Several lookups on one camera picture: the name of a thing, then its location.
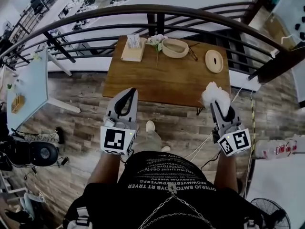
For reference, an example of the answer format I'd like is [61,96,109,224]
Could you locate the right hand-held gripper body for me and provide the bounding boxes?
[212,118,252,157]

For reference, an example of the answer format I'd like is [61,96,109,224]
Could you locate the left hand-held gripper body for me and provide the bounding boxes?
[100,108,139,156]

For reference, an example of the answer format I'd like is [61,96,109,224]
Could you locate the white tissue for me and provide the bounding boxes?
[201,81,231,117]

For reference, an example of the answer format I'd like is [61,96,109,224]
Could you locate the beige woven container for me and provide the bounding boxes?
[161,38,190,59]

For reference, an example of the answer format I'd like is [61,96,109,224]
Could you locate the person's left forearm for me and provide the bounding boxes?
[87,150,125,185]

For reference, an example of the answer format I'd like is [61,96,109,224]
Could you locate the person's right forearm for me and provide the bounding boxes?
[213,151,239,193]

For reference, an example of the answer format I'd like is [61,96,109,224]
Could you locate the person's left beige shoe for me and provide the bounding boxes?
[145,120,156,134]

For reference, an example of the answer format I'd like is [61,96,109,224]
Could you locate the person's grey trousers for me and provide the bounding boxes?
[132,129,163,155]

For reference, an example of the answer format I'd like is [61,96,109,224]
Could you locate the white power strip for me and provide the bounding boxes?
[253,134,305,160]

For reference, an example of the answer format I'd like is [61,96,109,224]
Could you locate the beige notebook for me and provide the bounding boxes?
[120,37,147,62]

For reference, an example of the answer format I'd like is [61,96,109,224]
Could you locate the round beige woven lid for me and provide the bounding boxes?
[204,49,224,74]

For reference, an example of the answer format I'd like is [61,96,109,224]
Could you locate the white card box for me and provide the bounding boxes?
[126,33,142,49]

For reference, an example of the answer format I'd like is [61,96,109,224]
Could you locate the white table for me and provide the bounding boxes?
[245,153,305,229]

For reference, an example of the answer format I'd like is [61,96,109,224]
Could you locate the black-framed eyeglasses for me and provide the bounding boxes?
[188,42,201,62]

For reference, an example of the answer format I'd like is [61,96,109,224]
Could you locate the pale pink artificial flowers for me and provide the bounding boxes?
[145,34,169,67]

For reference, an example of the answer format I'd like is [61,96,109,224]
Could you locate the patterned slipper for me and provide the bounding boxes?
[23,126,65,145]

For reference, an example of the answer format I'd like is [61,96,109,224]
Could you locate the person's black printed shirt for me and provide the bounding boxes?
[62,151,264,229]

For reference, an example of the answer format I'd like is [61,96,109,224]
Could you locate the light blue side table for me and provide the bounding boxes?
[6,47,81,131]

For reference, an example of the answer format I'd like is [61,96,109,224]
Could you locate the black floor fan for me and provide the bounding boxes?
[249,198,292,229]

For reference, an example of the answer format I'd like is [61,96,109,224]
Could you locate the small wooden box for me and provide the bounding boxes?
[10,94,26,115]

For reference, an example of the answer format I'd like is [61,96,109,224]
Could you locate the dark metal railing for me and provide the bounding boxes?
[0,4,305,84]

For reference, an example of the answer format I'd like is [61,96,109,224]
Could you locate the yellow black striped cable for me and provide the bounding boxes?
[249,89,257,154]

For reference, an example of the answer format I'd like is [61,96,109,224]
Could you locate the white cable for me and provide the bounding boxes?
[184,131,215,159]

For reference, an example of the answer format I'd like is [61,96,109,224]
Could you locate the silver chain necklace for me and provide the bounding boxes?
[137,184,216,229]

